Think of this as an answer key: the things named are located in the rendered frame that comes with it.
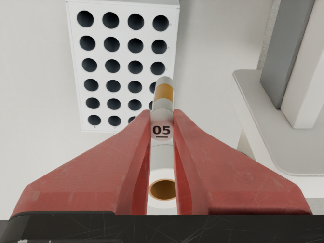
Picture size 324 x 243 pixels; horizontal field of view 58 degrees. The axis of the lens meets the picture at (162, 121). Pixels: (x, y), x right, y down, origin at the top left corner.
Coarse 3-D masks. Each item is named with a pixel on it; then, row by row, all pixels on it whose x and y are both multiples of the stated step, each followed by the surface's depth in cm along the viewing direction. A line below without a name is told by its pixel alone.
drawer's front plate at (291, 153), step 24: (240, 72) 22; (240, 96) 20; (264, 96) 19; (240, 120) 20; (264, 120) 17; (264, 144) 16; (288, 144) 16; (312, 144) 16; (288, 168) 14; (312, 168) 14; (312, 192) 15
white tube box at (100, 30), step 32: (96, 0) 21; (128, 0) 22; (160, 0) 22; (96, 32) 23; (128, 32) 23; (160, 32) 23; (96, 64) 26; (128, 64) 25; (160, 64) 27; (96, 96) 26; (128, 96) 26; (96, 128) 28
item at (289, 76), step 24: (288, 0) 17; (312, 0) 14; (288, 24) 17; (312, 24) 14; (288, 48) 16; (312, 48) 14; (264, 72) 20; (288, 72) 17; (312, 72) 14; (288, 96) 17; (312, 96) 15; (288, 120) 17; (312, 120) 16
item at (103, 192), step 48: (144, 144) 10; (48, 192) 5; (96, 192) 5; (144, 192) 11; (0, 240) 5; (48, 240) 5; (96, 240) 5; (144, 240) 5; (192, 240) 5; (240, 240) 5; (288, 240) 5
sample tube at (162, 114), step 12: (156, 84) 16; (168, 84) 15; (156, 96) 15; (168, 96) 14; (156, 108) 13; (168, 108) 13; (156, 120) 13; (168, 120) 13; (156, 132) 13; (168, 132) 13
